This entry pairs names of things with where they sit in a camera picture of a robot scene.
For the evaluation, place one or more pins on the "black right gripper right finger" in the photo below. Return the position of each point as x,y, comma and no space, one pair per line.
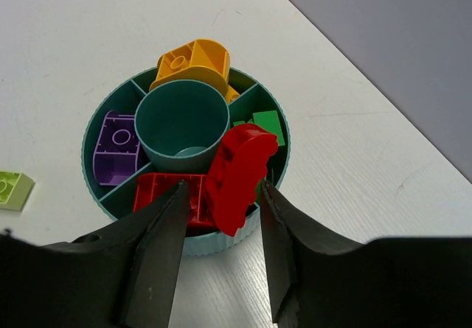
319,278

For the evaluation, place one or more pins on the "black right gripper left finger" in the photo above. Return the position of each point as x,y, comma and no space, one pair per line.
121,275

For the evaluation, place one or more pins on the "purple butterfly curved lego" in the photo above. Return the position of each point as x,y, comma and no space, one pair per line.
118,153

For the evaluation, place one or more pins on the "red curved lego brick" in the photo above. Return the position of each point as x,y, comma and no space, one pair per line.
238,166

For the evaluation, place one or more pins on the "lime lego brick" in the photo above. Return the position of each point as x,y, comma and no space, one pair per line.
15,190

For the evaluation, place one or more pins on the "green lego brick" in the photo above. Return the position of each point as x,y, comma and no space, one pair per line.
270,121

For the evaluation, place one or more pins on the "yellow long lego brick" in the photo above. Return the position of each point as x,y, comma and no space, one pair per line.
231,94

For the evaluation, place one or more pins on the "yellow butterfly curved lego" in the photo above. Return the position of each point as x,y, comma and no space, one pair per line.
203,60

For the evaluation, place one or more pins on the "dark green curved lego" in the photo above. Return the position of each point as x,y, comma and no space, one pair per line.
235,124

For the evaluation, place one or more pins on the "teal round divided container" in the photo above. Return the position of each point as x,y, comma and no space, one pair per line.
180,126

